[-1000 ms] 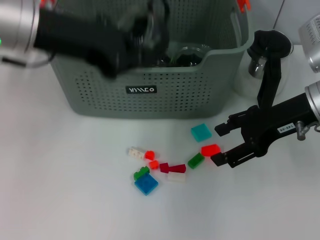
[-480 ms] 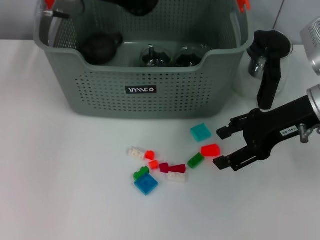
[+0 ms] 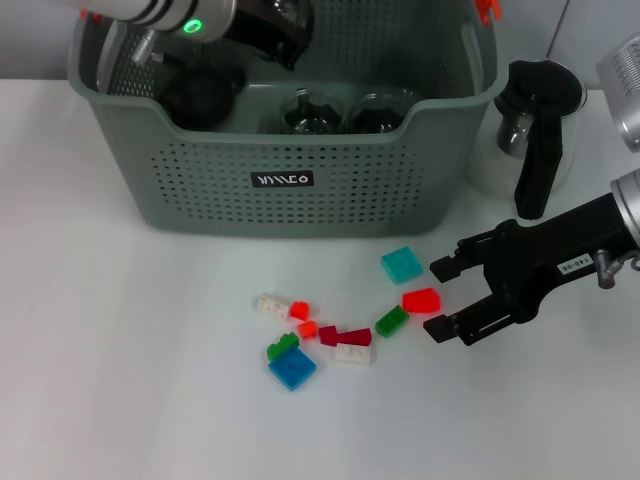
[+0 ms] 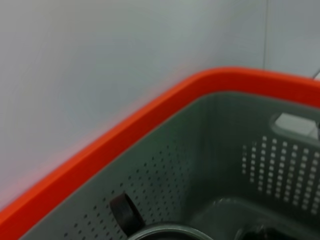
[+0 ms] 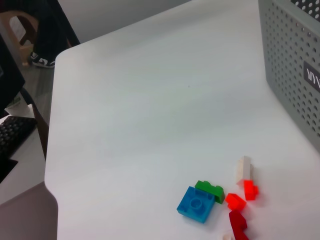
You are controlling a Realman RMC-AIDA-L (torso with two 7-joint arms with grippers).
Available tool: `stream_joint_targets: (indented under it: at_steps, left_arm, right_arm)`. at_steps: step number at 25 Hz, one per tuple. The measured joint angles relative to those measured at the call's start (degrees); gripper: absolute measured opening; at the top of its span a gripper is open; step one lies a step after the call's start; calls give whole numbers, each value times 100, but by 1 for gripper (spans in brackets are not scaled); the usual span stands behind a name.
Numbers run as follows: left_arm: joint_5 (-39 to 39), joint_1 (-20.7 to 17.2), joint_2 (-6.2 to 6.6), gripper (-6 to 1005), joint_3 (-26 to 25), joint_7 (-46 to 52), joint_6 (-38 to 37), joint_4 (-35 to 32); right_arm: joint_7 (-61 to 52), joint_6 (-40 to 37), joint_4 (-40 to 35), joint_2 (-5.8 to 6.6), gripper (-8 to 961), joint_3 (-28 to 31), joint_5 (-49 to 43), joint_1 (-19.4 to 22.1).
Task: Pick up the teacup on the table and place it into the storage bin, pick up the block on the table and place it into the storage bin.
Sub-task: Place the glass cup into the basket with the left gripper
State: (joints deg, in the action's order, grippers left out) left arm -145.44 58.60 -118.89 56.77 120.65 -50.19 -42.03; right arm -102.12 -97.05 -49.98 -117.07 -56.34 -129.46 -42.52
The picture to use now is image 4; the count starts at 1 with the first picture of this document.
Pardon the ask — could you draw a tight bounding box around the round glass jar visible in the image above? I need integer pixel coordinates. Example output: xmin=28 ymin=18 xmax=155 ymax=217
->
xmin=109 ymin=192 xmax=221 ymax=240

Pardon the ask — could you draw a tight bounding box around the grey perforated basket, orange rim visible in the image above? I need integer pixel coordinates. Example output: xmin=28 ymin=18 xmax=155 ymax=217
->
xmin=0 ymin=65 xmax=320 ymax=240

